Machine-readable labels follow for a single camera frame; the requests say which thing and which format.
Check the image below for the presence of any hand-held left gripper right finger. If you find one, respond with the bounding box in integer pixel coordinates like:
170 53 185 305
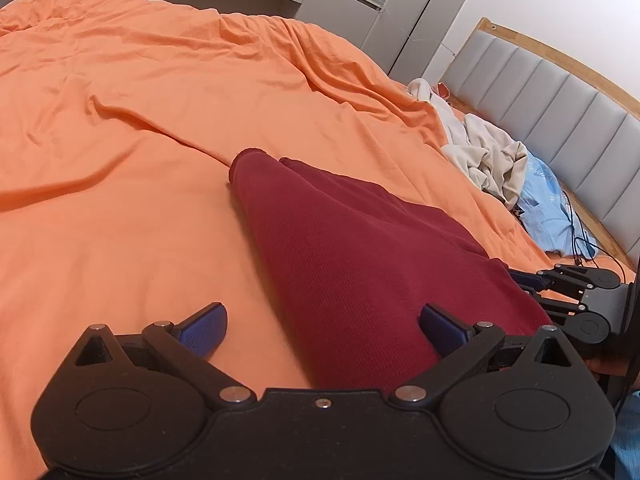
389 302 583 410

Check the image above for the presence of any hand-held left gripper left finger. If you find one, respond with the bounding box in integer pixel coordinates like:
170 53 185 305
62 301 257 410

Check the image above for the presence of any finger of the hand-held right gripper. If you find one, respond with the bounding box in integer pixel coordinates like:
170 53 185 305
507 265 593 297
519 285 587 330

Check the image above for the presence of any dark red shirt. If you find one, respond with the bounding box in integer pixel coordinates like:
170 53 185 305
229 147 556 391

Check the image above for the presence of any light blue printed cloth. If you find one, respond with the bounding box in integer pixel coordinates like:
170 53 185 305
515 152 601 256

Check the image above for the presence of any beige crumpled garment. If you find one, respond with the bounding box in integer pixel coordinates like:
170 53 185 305
441 114 530 211

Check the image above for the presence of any person's blue clothing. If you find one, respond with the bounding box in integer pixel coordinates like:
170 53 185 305
612 389 640 480

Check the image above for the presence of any grey padded headboard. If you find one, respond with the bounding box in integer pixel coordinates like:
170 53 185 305
440 16 640 266

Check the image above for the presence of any white garment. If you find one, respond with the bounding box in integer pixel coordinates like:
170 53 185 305
407 78 468 146

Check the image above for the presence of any orange bed blanket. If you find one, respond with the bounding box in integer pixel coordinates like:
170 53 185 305
0 0 626 466

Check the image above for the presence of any beige built-in wardrobe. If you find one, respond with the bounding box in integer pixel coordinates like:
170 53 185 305
40 0 488 78

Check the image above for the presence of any black cable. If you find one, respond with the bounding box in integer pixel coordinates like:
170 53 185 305
564 187 627 281

